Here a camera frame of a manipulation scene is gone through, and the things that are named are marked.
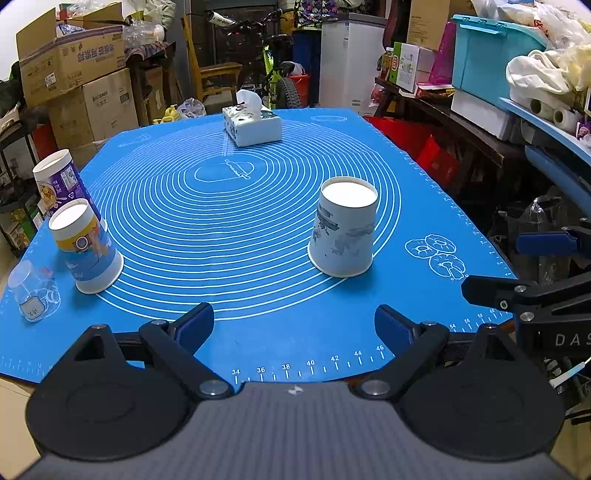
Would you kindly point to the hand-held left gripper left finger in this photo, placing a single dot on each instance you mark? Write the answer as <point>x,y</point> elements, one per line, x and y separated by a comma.
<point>197,325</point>

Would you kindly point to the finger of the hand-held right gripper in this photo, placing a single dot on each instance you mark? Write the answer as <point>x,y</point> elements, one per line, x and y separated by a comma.
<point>489,291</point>
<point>545,242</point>

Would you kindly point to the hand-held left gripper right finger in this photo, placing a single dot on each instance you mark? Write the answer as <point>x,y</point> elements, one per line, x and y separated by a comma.
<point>391,328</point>

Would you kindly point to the white map print paper cup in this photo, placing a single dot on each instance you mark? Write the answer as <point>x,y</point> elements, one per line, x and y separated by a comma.
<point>344,230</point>

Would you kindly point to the yellow and blue paper cup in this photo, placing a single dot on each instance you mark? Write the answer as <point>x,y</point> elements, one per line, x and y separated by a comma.
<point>90,256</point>

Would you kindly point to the clear plastic cup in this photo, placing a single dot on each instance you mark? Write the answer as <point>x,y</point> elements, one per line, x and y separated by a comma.
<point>33,290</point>

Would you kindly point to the purple print paper cup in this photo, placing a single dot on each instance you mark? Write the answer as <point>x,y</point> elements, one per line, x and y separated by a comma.
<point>60,182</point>

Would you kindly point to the blue shelf board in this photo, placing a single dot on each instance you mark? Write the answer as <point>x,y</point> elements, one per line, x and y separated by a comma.
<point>561,143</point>

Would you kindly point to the blue silicone baking mat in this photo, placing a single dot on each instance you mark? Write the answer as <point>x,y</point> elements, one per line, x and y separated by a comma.
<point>240,221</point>

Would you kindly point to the white paper roll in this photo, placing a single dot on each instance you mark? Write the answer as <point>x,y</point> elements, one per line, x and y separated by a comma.
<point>541,108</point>
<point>565,120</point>

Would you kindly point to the dark wooden side table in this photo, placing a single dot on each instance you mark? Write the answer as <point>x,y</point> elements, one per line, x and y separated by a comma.
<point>466,138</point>

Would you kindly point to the white foam box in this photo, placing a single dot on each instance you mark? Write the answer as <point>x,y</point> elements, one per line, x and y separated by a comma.
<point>480,113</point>

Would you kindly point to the red bags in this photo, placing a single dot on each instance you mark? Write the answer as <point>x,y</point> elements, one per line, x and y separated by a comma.
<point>429,150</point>

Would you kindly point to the white cloth bundle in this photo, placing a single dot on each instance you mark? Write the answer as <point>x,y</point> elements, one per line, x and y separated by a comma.
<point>538,76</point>

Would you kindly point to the teal plastic storage bin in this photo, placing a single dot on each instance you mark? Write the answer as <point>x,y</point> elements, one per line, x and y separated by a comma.
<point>489,60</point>

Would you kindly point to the white tissue box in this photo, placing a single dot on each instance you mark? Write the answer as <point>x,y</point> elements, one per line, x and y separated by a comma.
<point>254,127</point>

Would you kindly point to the pink plastic bag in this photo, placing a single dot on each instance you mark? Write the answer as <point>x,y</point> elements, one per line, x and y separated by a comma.
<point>444,57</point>

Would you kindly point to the yellow toy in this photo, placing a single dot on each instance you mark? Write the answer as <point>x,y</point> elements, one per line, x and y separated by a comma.
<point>166,115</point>

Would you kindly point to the crumpled clear plastic bag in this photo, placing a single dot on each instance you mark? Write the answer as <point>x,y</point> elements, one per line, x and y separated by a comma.
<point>191,108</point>

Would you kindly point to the black metal rack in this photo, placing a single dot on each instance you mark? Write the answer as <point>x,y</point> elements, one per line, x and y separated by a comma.
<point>21,194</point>

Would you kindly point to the green and white carton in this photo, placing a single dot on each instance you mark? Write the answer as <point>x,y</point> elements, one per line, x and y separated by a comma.
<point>408,67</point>

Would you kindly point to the drink bottle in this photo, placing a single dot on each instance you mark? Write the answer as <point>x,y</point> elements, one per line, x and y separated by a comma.
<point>387,64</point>

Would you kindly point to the plain brown cardboard box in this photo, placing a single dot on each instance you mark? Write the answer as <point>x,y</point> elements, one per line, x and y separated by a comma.
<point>99,108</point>

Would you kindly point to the tall brown cardboard box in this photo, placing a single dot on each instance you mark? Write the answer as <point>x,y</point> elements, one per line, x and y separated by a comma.
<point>427,23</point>

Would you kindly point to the wooden chair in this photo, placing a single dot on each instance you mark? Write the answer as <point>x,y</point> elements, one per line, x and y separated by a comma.
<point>212,74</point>

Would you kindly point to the red bucket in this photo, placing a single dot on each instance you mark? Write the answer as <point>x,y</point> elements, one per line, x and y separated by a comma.
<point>300,90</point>

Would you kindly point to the black bicycle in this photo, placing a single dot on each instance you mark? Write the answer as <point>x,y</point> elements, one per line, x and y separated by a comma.
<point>277,74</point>

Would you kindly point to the white refrigerator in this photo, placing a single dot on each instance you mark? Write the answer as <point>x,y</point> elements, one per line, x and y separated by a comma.
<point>348,64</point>

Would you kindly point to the printed cardboard box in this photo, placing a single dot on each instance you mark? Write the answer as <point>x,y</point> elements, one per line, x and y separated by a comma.
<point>69,55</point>

